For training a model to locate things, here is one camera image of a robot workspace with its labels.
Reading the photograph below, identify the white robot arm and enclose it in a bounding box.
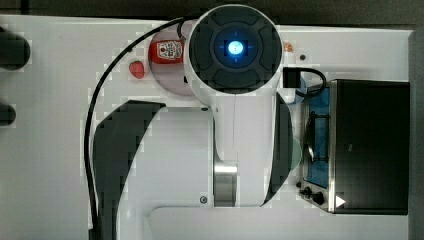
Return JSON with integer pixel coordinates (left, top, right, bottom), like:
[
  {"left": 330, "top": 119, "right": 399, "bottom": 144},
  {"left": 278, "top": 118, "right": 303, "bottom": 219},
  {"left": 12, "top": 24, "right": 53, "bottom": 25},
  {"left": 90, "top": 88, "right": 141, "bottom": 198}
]
[{"left": 90, "top": 4, "right": 292, "bottom": 240}]

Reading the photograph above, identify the grey round plate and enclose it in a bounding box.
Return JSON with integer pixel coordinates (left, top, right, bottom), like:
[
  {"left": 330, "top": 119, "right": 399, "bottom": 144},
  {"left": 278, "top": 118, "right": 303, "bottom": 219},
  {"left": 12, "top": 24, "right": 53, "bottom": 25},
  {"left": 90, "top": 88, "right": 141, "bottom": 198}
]
[{"left": 148, "top": 26, "right": 193, "bottom": 96}]

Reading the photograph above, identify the red ketchup bottle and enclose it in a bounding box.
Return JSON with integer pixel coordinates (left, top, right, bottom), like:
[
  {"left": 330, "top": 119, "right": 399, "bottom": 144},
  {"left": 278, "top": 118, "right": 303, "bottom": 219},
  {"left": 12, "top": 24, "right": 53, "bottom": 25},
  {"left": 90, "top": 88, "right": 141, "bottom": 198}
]
[{"left": 149, "top": 40, "right": 184, "bottom": 64}]

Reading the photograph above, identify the blue bowl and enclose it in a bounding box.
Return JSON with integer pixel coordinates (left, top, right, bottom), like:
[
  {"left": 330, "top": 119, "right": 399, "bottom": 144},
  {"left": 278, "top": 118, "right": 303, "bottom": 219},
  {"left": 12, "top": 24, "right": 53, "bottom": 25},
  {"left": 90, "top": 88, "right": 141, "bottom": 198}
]
[{"left": 286, "top": 78, "right": 307, "bottom": 105}]

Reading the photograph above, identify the red toy strawberry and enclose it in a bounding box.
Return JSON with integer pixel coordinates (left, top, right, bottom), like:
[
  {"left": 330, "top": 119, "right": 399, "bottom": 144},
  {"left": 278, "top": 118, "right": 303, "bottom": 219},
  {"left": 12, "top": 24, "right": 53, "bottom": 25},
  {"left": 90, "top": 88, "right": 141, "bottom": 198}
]
[{"left": 129, "top": 61, "right": 145, "bottom": 79}]

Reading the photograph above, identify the green mug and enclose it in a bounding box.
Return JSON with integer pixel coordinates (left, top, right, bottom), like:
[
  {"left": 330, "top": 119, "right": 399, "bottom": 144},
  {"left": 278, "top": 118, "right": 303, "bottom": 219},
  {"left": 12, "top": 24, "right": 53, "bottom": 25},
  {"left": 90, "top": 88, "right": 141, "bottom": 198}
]
[{"left": 291, "top": 139, "right": 302, "bottom": 170}]

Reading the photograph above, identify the orange slice toy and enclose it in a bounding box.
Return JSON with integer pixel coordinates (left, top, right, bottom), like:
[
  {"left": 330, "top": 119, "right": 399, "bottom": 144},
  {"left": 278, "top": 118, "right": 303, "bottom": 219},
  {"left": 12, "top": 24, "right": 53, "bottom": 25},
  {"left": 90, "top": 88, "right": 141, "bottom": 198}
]
[{"left": 284, "top": 42, "right": 293, "bottom": 52}]

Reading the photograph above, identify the black toaster oven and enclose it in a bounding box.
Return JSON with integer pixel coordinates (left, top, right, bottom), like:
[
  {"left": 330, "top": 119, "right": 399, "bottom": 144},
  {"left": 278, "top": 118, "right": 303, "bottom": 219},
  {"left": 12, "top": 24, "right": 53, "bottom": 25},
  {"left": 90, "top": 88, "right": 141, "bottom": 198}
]
[{"left": 297, "top": 79, "right": 410, "bottom": 215}]

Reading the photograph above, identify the large black cylinder cup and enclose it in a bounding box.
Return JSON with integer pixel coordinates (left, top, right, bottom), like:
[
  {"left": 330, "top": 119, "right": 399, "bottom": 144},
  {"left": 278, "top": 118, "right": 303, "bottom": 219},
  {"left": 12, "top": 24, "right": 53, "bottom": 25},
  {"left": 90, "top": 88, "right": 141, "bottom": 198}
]
[{"left": 0, "top": 28, "right": 31, "bottom": 71}]

